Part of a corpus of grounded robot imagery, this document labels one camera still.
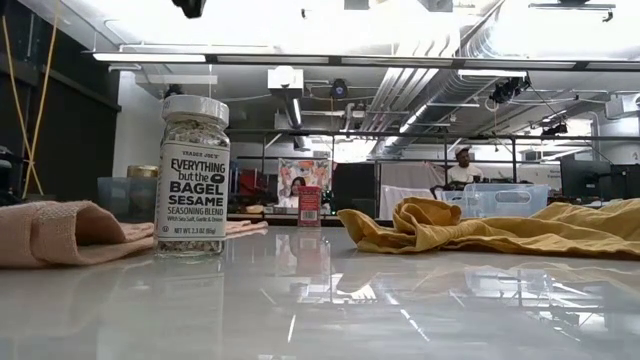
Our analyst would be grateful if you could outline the red lid spice jar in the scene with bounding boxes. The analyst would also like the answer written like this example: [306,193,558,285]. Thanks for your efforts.
[297,185,323,229]

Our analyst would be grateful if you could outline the white lid bagel seasoning jar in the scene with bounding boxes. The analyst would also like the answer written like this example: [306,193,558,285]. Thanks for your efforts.
[153,94,232,259]

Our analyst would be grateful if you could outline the gold lid spice jar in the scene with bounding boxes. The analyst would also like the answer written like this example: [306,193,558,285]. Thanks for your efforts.
[125,164,161,180]

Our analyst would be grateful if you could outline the colourful poster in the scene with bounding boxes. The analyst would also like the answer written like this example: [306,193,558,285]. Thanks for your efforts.
[277,157,333,209]

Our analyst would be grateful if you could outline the person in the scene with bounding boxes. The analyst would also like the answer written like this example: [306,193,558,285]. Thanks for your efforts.
[446,144,486,187]
[279,175,309,209]

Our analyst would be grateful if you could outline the black panel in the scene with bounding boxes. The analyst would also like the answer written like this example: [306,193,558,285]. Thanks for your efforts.
[332,162,379,219]

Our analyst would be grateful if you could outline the white cloth cover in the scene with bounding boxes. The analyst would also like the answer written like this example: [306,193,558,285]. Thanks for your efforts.
[378,162,447,220]

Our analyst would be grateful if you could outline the white ceiling unit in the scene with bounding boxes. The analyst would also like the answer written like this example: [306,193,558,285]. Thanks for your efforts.
[266,65,305,99]

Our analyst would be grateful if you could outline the mustard yellow cloth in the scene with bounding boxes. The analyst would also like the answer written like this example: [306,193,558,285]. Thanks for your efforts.
[336,195,640,261]

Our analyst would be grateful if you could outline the black horizontal beam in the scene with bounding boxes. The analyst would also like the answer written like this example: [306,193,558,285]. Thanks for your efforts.
[82,51,640,72]

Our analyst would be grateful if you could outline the clear plastic bin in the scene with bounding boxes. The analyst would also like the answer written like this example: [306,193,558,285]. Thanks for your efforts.
[433,182,550,220]

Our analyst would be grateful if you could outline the clear container top left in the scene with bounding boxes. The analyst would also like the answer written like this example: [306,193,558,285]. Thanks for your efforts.
[96,175,162,225]

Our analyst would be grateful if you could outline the black ceiling spotlights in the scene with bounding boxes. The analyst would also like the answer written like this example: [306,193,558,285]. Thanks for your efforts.
[488,75,531,105]

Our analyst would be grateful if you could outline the black metal rack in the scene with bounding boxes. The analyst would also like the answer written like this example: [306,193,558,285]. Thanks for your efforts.
[224,128,640,221]

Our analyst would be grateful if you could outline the dark computer screen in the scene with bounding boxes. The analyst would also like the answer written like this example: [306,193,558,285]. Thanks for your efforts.
[610,162,640,201]
[558,158,613,202]

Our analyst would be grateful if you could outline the pink checked towel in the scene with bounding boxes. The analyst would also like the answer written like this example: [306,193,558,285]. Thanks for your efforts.
[0,199,270,270]

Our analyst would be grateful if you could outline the yellow cable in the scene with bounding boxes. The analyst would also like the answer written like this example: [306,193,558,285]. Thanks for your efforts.
[0,13,45,197]
[20,0,60,200]

